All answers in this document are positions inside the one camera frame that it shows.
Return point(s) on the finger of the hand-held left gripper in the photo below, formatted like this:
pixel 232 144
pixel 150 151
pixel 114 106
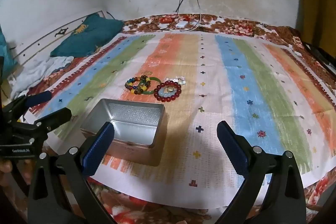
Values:
pixel 56 115
pixel 39 97

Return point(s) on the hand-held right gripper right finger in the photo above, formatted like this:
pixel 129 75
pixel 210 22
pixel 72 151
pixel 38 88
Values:
pixel 232 148

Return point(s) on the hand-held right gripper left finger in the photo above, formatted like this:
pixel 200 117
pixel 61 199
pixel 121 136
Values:
pixel 98 148

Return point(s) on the silver metal tin box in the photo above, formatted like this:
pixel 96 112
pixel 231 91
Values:
pixel 131 121

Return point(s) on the green jade bangle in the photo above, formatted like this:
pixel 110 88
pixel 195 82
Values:
pixel 155 81

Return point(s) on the person's left hand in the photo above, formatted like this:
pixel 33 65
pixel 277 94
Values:
pixel 5 167

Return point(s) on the light blue crumpled cloth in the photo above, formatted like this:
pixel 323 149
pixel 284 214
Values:
pixel 42 69

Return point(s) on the teal cloth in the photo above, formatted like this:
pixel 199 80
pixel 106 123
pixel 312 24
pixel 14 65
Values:
pixel 6 53

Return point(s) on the striped colourful mat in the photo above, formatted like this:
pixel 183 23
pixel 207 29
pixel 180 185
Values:
pixel 210 82

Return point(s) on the teal pillow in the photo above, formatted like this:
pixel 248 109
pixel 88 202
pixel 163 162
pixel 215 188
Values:
pixel 84 37

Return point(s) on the white charger block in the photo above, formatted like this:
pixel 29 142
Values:
pixel 182 24

